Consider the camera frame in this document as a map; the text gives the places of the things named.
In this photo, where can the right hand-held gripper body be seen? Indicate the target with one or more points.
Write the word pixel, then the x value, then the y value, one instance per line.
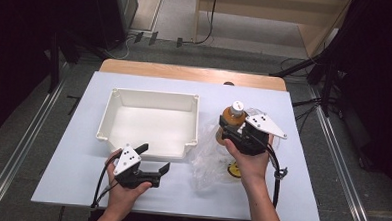
pixel 249 139

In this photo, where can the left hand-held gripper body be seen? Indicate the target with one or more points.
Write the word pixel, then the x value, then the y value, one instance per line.
pixel 131 174

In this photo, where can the orange drink bottle white cap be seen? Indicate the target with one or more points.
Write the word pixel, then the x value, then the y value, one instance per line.
pixel 234 113

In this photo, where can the clear plastic bag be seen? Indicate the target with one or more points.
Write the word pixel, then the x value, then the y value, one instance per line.
pixel 211 161

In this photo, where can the person's left hand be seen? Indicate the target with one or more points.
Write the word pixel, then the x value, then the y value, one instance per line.
pixel 123 197

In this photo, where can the person's right hand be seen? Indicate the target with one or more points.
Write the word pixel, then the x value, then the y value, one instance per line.
pixel 253 166

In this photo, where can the white plastic bin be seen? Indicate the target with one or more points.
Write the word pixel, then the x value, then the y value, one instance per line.
pixel 150 125

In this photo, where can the yellow round object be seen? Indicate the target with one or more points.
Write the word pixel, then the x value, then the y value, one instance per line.
pixel 234 169

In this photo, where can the white board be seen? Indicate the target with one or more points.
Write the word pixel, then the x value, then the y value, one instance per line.
pixel 81 159

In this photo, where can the wooden table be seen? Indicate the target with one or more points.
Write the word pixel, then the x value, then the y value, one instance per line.
pixel 192 73

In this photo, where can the black metal stand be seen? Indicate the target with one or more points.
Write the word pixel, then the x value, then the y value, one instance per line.
pixel 319 72

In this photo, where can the light wooden platform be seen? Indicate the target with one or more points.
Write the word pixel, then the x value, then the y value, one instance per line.
pixel 264 23

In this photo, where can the black cabinet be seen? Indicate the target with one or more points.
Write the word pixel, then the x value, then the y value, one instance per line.
pixel 111 13

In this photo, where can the dark curtain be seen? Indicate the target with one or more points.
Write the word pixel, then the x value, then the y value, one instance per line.
pixel 19 49
pixel 378 81

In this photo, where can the metal floor rail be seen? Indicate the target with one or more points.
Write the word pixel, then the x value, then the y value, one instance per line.
pixel 18 149
pixel 342 163

